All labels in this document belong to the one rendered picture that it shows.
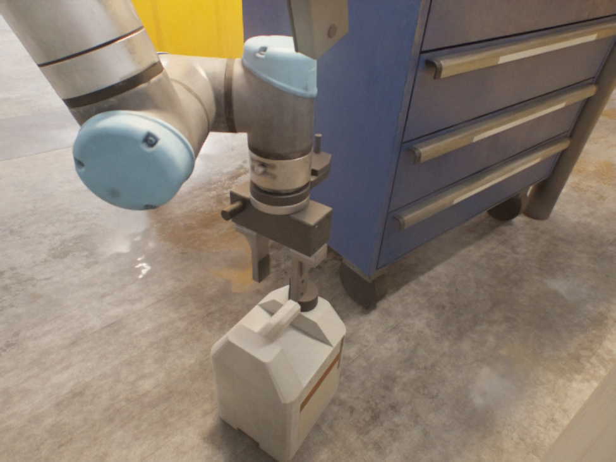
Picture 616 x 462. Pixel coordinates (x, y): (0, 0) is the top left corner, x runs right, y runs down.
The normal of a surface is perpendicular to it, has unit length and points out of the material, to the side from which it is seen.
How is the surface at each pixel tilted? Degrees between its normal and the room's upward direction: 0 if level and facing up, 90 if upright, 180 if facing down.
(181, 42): 90
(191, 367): 0
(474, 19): 90
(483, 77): 90
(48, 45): 94
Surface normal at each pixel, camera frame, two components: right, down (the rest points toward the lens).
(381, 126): -0.78, 0.33
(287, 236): -0.55, 0.47
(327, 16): 0.75, 0.51
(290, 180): 0.40, 0.55
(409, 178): 0.62, 0.48
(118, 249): 0.05, -0.81
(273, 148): -0.15, 0.58
